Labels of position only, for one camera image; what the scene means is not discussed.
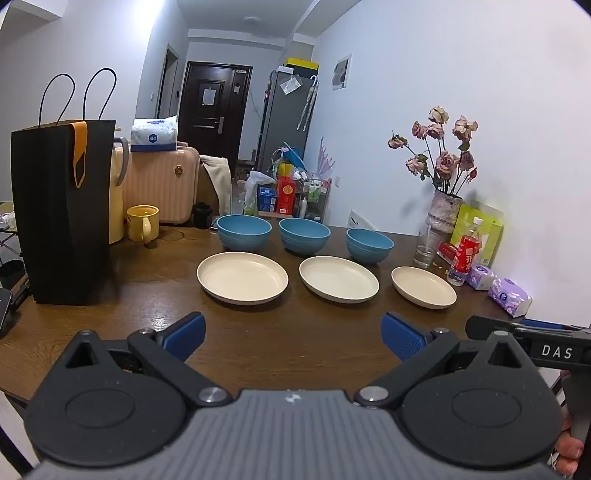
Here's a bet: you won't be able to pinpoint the chair with beige cloth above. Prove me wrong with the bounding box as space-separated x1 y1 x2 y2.
200 155 232 217

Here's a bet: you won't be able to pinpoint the pink suitcase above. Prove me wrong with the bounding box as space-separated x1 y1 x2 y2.
122 142 201 226

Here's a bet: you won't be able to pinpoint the person's right hand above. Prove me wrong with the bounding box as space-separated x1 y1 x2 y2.
549 436 586 476

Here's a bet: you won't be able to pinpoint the wall picture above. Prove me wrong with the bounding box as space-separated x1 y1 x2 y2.
332 54 353 91

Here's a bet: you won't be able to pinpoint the purple tissue pack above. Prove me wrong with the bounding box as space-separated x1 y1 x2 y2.
488 278 533 319
466 264 498 291

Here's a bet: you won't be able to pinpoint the dark entrance door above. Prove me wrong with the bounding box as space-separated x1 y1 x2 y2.
178 61 254 160

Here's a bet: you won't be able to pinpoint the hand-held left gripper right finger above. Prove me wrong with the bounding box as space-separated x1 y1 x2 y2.
355 312 527 409

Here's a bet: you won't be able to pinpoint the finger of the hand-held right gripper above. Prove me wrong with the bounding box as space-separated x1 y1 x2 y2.
465 316 520 341
519 319 591 333

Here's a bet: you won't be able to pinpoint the cream plate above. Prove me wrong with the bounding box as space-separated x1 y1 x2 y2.
299 256 380 304
197 252 289 305
391 266 458 309

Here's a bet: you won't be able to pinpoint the blue bowl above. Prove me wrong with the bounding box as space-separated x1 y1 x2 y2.
346 228 394 265
216 215 273 253
279 218 331 256

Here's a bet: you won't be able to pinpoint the white tissue pack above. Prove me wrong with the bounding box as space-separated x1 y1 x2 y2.
130 116 179 152

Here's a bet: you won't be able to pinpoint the black cylinder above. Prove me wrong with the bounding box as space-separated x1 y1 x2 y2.
192 202 213 230

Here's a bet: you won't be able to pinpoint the wooden chair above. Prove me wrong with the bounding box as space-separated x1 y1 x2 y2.
199 159 221 215

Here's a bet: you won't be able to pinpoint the white plastic bag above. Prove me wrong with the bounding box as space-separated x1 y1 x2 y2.
243 171 276 216

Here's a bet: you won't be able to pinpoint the purple wall decoration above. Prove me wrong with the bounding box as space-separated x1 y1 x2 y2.
317 136 336 179

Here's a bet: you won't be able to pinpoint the blue bag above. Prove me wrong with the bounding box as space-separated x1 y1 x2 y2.
271 143 306 179

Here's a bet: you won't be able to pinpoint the cream kettle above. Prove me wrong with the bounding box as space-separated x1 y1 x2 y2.
108 136 130 245

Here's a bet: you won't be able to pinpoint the red label bottle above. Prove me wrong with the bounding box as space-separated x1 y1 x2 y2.
446 217 484 287

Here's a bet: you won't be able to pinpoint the yellow mug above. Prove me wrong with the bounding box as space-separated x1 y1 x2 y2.
126 204 160 244

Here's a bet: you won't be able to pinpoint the wire rack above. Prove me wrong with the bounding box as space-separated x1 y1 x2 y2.
295 175 332 223

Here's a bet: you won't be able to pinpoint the grey refrigerator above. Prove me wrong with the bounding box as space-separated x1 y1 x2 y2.
256 67 319 175

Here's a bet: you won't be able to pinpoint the white board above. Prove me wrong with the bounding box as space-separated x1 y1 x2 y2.
346 210 375 230

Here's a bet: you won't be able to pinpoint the dried pink roses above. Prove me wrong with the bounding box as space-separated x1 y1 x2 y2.
388 106 479 197

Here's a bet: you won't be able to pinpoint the hanging white umbrella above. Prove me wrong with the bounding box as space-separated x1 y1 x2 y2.
297 76 320 133

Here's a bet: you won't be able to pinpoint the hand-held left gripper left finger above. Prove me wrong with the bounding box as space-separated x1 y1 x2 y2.
66 311 232 408

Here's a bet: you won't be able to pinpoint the grey interior door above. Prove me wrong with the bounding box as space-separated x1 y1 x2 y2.
157 44 179 119

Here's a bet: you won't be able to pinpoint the green yellow box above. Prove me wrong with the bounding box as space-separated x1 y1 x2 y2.
450 203 505 269

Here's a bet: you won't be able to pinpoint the black paper bag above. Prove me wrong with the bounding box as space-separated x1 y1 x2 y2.
11 68 117 305

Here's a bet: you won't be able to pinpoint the drinking glass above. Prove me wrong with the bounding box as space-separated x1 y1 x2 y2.
414 229 442 270

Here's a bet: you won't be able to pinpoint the mottled pink vase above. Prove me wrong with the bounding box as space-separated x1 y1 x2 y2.
427 190 464 239

